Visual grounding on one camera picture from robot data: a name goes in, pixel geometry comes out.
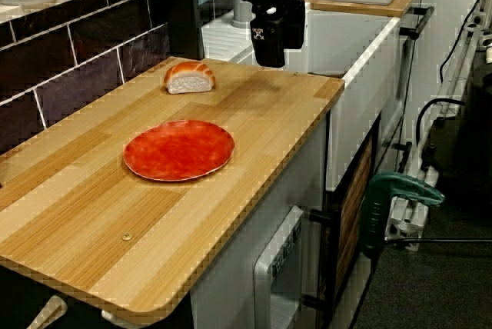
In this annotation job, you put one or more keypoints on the dark tiled backsplash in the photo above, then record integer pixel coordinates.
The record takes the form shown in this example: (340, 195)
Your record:
(88, 48)

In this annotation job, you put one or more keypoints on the white toy kitchen cabinet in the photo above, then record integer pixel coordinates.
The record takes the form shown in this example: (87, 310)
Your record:
(300, 160)

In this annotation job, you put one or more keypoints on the red round plate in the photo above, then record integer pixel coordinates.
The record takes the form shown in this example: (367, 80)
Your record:
(178, 150)

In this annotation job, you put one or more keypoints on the aluminium frame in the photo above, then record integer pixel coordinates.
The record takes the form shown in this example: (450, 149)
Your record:
(453, 75)

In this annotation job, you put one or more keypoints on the pale plastic kitchen faucet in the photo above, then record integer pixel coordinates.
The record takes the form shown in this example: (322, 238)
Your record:
(242, 12)

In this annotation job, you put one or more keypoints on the black vertical panel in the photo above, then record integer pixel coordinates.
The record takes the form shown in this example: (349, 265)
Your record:
(188, 6)

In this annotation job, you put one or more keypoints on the white toy oven door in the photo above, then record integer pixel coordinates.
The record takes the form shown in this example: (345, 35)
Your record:
(280, 267)

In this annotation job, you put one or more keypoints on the green clamp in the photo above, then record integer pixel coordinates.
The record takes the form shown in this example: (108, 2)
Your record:
(378, 210)

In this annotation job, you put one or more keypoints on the wooden crate front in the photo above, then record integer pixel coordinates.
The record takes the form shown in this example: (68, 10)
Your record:
(353, 198)

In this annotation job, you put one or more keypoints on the white toy sink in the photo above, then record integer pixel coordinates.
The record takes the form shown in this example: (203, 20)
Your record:
(361, 113)

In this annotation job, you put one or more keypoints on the toy salmon nigiri sushi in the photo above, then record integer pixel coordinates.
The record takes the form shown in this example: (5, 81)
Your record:
(190, 81)

